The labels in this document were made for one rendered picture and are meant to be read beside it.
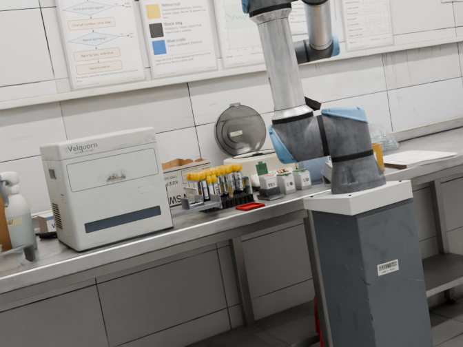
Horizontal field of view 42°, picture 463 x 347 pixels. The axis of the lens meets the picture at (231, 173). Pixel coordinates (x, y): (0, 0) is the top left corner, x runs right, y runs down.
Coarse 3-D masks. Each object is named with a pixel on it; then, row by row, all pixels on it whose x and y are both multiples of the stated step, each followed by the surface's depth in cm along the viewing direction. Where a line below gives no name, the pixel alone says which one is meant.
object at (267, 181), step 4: (260, 176) 195; (264, 176) 193; (268, 176) 194; (272, 176) 194; (260, 180) 196; (264, 180) 193; (268, 180) 193; (272, 180) 194; (260, 184) 196; (264, 184) 194; (268, 184) 193; (272, 184) 194; (276, 184) 194; (260, 188) 197; (264, 188) 194; (268, 188) 193
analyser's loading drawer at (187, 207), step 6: (186, 198) 177; (198, 198) 181; (210, 198) 186; (216, 198) 182; (186, 204) 178; (192, 204) 177; (198, 204) 178; (204, 204) 179; (210, 204) 179; (216, 204) 181; (174, 210) 180; (180, 210) 178; (186, 210) 176; (192, 210) 177; (198, 210) 178; (174, 216) 175
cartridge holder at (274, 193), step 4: (272, 188) 193; (276, 188) 194; (260, 192) 196; (264, 192) 194; (268, 192) 193; (272, 192) 193; (276, 192) 194; (260, 196) 196; (264, 196) 194; (268, 196) 192; (272, 196) 191; (276, 196) 192; (280, 196) 193; (284, 196) 193
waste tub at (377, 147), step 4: (372, 144) 214; (376, 144) 210; (380, 144) 210; (376, 148) 209; (380, 148) 210; (376, 152) 210; (380, 152) 210; (376, 156) 210; (380, 156) 210; (380, 160) 210; (380, 164) 210
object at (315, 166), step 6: (300, 162) 210; (306, 162) 208; (312, 162) 209; (318, 162) 210; (324, 162) 211; (300, 168) 210; (306, 168) 208; (312, 168) 209; (318, 168) 210; (312, 174) 209; (318, 174) 210; (312, 180) 210; (318, 180) 209
